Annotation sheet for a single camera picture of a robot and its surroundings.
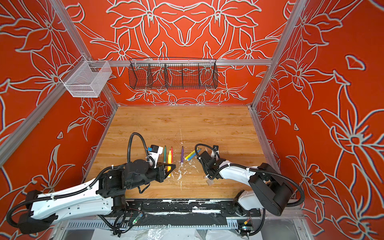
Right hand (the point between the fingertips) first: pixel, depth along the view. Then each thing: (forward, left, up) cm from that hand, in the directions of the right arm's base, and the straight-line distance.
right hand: (210, 163), depth 89 cm
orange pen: (-10, +21, +25) cm, 34 cm away
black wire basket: (+54, +23, +28) cm, 65 cm away
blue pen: (+5, +11, +1) cm, 12 cm away
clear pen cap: (-12, +2, +1) cm, 12 cm away
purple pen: (+8, +17, +2) cm, 19 cm away
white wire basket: (+43, +77, +33) cm, 94 cm away
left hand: (-11, +18, +24) cm, 32 cm away
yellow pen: (+6, +12, +1) cm, 13 cm away
